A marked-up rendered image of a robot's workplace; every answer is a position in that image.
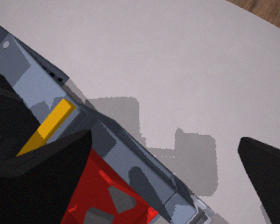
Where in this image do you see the grey metal bin shelf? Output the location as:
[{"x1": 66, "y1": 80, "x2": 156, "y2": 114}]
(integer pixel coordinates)
[{"x1": 0, "y1": 26, "x2": 216, "y2": 224}]

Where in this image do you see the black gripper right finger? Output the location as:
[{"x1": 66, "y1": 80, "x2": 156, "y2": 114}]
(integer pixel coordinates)
[{"x1": 238, "y1": 137, "x2": 280, "y2": 224}]

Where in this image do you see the dark grey tool case with orange latches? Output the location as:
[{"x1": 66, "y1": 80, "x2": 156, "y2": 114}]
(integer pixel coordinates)
[{"x1": 0, "y1": 74, "x2": 41, "y2": 162}]

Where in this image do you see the yellow flat bar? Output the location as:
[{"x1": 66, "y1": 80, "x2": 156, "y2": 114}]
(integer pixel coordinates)
[{"x1": 17, "y1": 99, "x2": 76, "y2": 156}]

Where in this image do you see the grey block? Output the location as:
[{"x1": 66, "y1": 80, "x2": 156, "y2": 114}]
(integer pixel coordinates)
[
  {"x1": 83, "y1": 207, "x2": 114, "y2": 224},
  {"x1": 108, "y1": 186, "x2": 137, "y2": 214}
]

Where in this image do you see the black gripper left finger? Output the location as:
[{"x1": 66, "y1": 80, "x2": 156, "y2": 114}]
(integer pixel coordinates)
[{"x1": 0, "y1": 129, "x2": 92, "y2": 224}]

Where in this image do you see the red open bin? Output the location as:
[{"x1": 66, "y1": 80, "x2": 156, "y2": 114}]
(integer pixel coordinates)
[{"x1": 60, "y1": 148, "x2": 158, "y2": 224}]

